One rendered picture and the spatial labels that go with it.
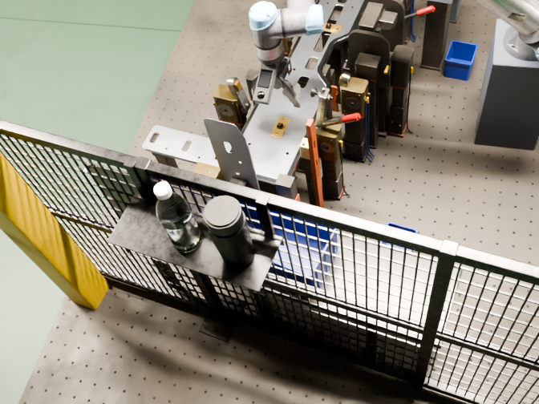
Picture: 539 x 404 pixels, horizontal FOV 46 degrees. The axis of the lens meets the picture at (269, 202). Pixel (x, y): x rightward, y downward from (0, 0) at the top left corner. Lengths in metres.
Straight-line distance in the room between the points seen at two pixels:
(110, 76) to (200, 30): 1.12
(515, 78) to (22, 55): 3.03
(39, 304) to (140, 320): 1.10
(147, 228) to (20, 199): 0.45
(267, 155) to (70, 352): 0.89
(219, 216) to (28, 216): 0.75
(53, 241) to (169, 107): 0.92
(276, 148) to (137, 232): 0.72
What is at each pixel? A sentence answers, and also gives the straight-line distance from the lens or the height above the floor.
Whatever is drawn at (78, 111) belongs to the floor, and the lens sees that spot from 3.75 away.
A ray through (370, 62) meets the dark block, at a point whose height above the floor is 1.12.
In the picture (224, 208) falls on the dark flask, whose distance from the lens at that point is 1.14.
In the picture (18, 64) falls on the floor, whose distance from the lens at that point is 4.21.
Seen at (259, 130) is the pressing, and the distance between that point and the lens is 2.03.
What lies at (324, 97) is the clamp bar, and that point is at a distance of 1.80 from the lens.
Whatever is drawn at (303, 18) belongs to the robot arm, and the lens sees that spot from 1.70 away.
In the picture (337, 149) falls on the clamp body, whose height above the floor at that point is 0.99.
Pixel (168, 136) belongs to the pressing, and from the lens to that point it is 2.09.
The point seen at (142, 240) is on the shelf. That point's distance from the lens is 1.37.
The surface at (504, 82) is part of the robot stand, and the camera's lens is 2.12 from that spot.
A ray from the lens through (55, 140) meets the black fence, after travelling 1.45.
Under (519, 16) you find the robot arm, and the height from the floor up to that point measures 1.38.
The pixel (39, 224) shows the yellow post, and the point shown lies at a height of 1.19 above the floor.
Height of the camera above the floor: 2.56
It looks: 57 degrees down
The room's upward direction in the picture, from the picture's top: 14 degrees counter-clockwise
